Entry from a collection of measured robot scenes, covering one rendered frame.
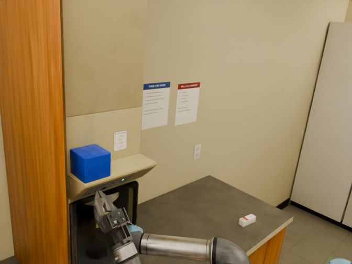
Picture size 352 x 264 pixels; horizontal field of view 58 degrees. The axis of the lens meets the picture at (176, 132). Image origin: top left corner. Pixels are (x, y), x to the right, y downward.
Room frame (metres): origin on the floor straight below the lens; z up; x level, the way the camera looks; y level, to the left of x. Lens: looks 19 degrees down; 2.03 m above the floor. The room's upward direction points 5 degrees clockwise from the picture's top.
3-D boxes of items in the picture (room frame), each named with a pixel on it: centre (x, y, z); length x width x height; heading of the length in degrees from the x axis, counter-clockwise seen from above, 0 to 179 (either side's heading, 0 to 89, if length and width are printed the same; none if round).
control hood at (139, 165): (1.06, 0.21, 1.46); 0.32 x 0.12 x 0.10; 136
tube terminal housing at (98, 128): (1.19, 0.34, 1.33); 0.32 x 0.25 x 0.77; 136
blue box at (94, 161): (0.99, 0.28, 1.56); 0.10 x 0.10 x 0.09; 46
